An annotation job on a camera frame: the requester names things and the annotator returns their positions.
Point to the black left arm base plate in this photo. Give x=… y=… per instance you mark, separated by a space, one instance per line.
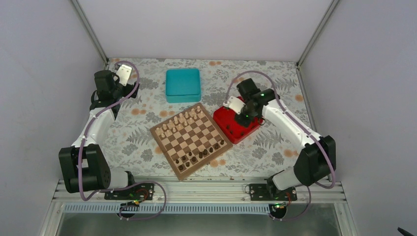
x=141 y=192

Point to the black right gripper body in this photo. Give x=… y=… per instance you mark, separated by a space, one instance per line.
x=247 y=121

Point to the aluminium front rail frame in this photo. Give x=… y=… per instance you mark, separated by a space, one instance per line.
x=221 y=190

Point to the floral patterned table mat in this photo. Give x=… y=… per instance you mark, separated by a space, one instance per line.
x=129 y=144

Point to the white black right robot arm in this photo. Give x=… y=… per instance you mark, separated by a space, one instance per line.
x=317 y=154

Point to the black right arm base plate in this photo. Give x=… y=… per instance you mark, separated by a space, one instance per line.
x=265 y=192

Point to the left aluminium corner post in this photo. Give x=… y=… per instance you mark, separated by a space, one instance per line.
x=88 y=28

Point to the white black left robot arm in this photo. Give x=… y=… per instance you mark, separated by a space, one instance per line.
x=83 y=164

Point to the aluminium corner post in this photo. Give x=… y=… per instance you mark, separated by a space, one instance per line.
x=318 y=31
x=88 y=28

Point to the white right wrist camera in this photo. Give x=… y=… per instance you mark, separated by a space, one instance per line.
x=234 y=104

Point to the wooden chess board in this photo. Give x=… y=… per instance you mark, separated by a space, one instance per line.
x=188 y=138

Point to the right aluminium corner post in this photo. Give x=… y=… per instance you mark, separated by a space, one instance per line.
x=318 y=31

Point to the red plastic tray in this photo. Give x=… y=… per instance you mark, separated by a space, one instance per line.
x=235 y=133

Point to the teal plastic box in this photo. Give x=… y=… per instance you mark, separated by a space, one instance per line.
x=183 y=85

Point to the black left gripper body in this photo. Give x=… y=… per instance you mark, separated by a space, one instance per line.
x=129 y=91

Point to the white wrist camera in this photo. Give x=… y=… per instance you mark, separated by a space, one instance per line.
x=124 y=73
x=234 y=104

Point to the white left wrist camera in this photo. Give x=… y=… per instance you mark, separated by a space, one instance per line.
x=124 y=73

